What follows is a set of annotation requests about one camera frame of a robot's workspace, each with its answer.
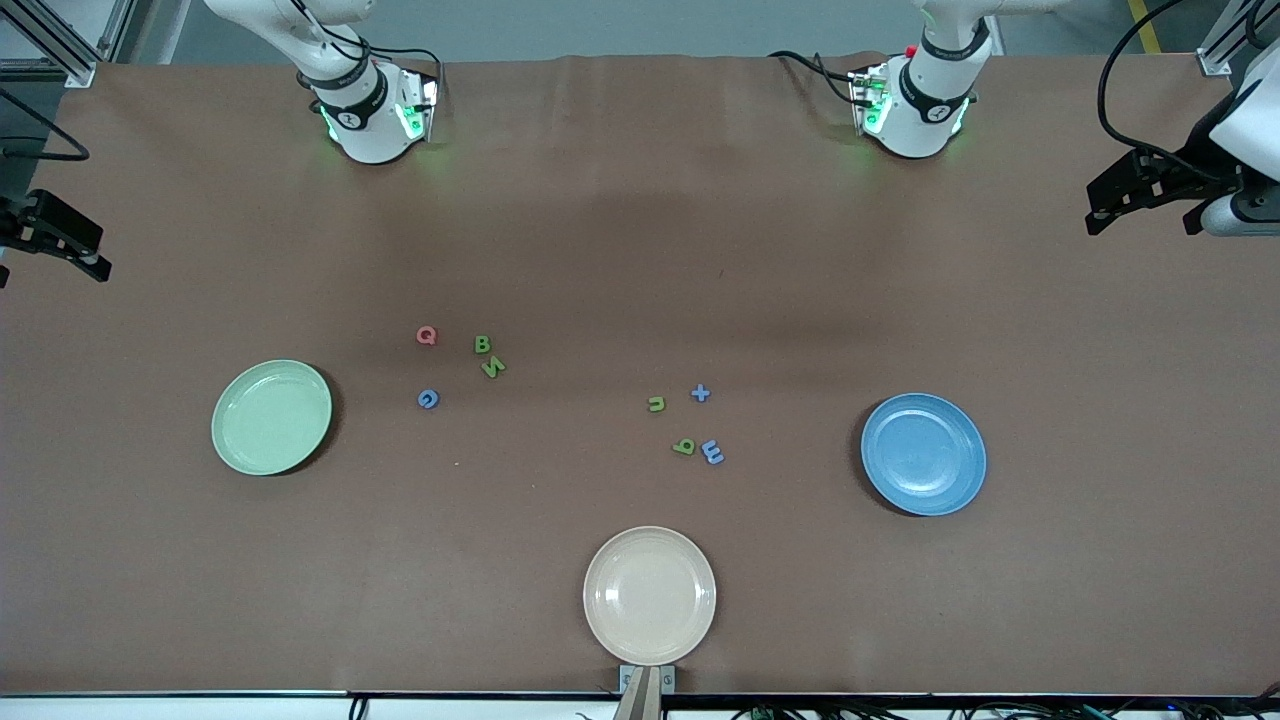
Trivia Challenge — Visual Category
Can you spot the green plate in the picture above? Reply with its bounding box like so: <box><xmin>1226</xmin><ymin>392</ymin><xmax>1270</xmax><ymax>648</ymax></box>
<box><xmin>211</xmin><ymin>359</ymin><xmax>334</xmax><ymax>477</ymax></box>

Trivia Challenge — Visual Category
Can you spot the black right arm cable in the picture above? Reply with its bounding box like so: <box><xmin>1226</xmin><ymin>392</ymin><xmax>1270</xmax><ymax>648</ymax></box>
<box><xmin>0</xmin><ymin>85</ymin><xmax>91</xmax><ymax>162</ymax></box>

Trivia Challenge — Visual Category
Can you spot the tan camera pole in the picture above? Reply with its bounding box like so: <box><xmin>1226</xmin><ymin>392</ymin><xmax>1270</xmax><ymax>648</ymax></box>
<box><xmin>612</xmin><ymin>668</ymin><xmax>666</xmax><ymax>720</ymax></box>

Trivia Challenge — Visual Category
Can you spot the blue plate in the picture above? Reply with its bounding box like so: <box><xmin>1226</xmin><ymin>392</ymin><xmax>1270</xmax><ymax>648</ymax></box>
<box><xmin>860</xmin><ymin>392</ymin><xmax>988</xmax><ymax>518</ymax></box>

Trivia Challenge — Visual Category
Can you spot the beige plate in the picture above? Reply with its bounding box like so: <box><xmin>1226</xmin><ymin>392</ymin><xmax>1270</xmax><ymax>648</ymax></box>
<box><xmin>583</xmin><ymin>526</ymin><xmax>718</xmax><ymax>667</ymax></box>

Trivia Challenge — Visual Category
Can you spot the aluminium frame profile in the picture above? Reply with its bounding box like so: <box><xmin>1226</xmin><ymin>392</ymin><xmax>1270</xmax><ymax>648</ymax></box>
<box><xmin>1196</xmin><ymin>0</ymin><xmax>1280</xmax><ymax>77</ymax></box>
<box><xmin>0</xmin><ymin>0</ymin><xmax>136</xmax><ymax>89</ymax></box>

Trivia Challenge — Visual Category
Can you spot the white table front rail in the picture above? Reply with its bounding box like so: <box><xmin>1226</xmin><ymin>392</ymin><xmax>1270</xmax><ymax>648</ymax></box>
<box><xmin>0</xmin><ymin>690</ymin><xmax>1280</xmax><ymax>720</ymax></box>

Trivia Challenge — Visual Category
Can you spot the brown table cover sheet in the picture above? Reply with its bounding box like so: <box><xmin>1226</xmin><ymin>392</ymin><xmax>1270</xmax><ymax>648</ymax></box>
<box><xmin>0</xmin><ymin>50</ymin><xmax>1280</xmax><ymax>698</ymax></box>

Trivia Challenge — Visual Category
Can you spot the grey metal mounting bracket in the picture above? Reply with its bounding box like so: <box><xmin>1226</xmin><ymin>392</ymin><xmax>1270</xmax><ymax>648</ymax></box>
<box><xmin>619</xmin><ymin>664</ymin><xmax>677</xmax><ymax>696</ymax></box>

